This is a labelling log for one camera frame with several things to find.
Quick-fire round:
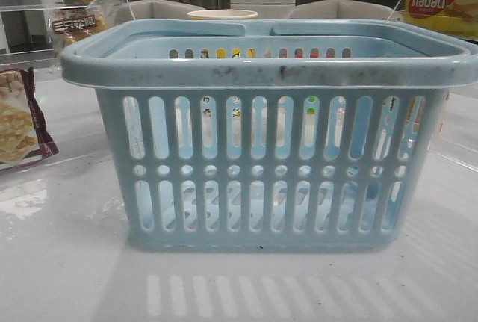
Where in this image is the yellow nabati wafer box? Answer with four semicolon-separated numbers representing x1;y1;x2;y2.
403;0;477;40

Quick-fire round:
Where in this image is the beige armchair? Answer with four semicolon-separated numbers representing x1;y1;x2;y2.
288;0;399;20
111;0;205;27

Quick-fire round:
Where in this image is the maroon cracker snack bag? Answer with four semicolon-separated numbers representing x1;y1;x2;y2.
1;68;59;171

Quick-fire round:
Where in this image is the light blue plastic basket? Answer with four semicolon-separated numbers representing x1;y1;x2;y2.
60;19;477;253

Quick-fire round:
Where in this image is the beige armchair right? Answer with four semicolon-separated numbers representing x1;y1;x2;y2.
288;0;399;20

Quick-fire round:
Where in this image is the clear acrylic shelf left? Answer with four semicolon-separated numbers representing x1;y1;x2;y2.
1;0;127;69

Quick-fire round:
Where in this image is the clear bagged bread pack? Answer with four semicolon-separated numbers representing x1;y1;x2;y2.
47;0;127;58

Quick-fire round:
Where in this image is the beige armchair left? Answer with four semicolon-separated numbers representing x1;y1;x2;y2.
111;0;205;27

